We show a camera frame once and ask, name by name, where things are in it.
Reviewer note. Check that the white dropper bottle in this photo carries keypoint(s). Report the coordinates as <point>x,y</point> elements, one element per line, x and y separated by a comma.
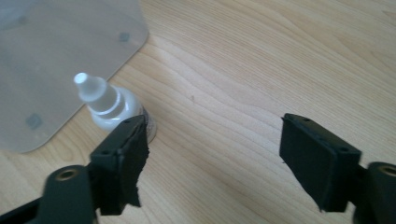
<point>109,102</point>

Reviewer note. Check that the clear plastic storage box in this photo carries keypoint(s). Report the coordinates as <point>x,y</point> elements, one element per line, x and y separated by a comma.
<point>46,77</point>

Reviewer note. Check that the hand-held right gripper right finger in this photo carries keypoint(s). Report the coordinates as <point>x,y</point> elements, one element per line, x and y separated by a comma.
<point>317,161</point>

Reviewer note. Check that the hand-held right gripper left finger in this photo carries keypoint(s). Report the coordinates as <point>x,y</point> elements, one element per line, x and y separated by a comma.
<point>120,174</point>

